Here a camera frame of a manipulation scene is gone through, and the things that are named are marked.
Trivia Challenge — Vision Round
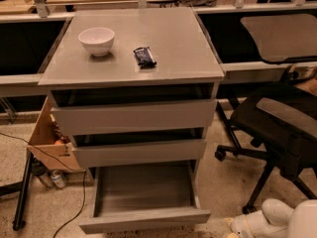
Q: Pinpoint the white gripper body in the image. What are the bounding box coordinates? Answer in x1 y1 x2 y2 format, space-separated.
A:
230 198 294 238

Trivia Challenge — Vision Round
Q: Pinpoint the grey bottom drawer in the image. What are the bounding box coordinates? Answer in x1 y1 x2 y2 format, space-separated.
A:
80 161 210 234

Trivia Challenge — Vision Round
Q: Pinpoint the grey drawer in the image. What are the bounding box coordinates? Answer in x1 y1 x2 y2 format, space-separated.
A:
73 128 206 168
80 161 210 234
51 83 218 137

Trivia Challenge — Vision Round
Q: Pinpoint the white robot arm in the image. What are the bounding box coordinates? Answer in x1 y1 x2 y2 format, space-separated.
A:
230 198 317 238

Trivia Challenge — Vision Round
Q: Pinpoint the grey middle drawer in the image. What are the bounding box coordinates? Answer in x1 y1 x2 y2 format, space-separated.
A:
73 128 206 168

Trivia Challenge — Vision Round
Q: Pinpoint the grey drawer cabinet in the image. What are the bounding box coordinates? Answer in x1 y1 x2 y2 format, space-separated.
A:
38 7 226 177

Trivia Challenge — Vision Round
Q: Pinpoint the grey top drawer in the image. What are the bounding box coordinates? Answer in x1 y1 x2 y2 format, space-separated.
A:
51 83 218 137

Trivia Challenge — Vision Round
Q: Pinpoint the black office chair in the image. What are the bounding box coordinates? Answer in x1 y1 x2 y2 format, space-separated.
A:
215 13 317 214

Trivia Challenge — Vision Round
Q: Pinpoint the dark blue snack bar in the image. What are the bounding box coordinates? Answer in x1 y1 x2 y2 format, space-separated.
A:
134 47 157 68

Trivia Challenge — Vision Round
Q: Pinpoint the silver spray can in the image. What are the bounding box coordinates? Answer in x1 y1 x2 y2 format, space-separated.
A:
51 171 66 188

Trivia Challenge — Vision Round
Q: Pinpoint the brown cardboard box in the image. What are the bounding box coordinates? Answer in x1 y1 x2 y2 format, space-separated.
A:
27 99 81 173

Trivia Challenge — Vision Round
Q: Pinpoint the dark spray can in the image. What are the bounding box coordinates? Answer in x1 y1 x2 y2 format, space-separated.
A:
31 160 53 188

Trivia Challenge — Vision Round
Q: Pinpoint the white ceramic bowl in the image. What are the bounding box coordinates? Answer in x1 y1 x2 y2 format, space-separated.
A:
78 27 115 57

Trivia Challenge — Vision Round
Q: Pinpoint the black metal stand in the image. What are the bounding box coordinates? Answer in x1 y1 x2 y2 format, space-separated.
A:
0 151 34 231

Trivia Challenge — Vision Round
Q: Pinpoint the black floor cable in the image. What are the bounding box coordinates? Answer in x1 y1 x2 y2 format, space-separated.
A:
0 132 87 238

